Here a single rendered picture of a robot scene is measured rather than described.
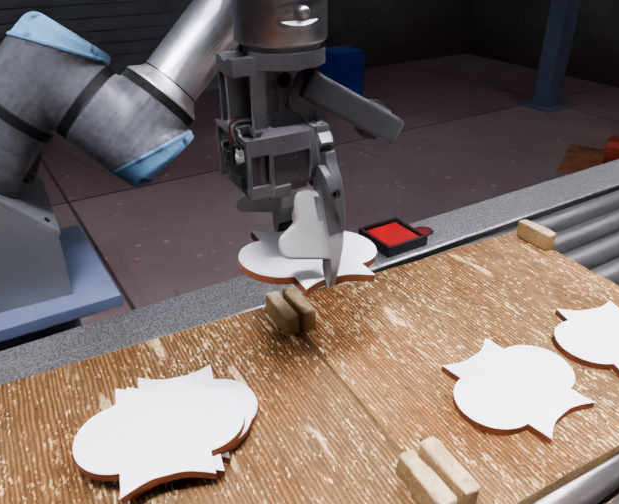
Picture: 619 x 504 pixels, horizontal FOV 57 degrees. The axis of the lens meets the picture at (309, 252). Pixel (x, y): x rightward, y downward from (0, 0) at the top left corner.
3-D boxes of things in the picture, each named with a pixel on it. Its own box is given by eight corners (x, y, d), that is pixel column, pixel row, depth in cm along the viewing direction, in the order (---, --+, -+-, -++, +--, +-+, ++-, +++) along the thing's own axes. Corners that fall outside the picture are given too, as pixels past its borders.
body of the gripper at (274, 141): (220, 179, 53) (206, 44, 47) (302, 162, 57) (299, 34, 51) (252, 211, 48) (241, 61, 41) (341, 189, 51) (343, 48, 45)
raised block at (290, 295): (280, 306, 70) (280, 287, 69) (294, 302, 71) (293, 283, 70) (303, 332, 66) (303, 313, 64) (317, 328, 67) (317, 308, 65)
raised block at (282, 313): (264, 311, 69) (263, 292, 68) (278, 307, 70) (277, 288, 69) (286, 338, 65) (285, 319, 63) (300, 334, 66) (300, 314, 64)
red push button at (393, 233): (364, 238, 90) (365, 230, 89) (394, 229, 93) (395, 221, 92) (388, 254, 86) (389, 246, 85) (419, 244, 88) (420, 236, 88)
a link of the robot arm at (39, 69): (-12, 79, 82) (44, 3, 81) (71, 139, 86) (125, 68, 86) (-42, 76, 71) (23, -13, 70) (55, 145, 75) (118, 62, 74)
